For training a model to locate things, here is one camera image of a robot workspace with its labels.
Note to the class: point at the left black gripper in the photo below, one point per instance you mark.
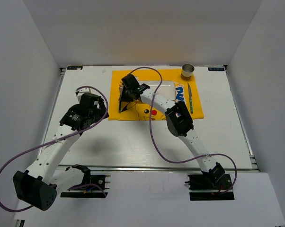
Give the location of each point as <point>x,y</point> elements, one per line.
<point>100,111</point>

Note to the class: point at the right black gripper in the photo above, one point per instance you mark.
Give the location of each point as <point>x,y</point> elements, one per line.
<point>124,98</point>

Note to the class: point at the fork with teal handle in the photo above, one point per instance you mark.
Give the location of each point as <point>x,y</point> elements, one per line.
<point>120,107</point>

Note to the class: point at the white rectangular plate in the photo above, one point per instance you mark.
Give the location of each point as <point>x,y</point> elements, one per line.
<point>167,88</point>

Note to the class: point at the yellow printed cloth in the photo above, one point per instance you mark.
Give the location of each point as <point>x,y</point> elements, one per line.
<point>136,111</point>

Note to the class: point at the knife with teal handle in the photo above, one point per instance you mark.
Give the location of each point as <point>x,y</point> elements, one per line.
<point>190,99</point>

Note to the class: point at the cup with wooden base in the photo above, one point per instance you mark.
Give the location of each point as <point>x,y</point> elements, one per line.
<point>187,71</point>

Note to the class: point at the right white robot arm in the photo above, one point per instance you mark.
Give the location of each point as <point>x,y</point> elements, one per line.
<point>179,123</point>

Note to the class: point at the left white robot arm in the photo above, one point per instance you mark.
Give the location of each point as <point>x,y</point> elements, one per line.
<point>38,185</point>

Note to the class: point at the left blue corner label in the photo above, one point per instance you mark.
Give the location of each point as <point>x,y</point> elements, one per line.
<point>74,68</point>

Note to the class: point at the blue corner label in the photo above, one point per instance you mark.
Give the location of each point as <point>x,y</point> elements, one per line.
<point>216,68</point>
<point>74,68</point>

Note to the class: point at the right blue corner label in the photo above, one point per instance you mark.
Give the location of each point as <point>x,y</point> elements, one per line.
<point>216,68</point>

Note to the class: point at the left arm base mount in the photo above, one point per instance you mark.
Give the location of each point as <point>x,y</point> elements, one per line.
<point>92,186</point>

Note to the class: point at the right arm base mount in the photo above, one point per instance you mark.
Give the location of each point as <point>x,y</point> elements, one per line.
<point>201,188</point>

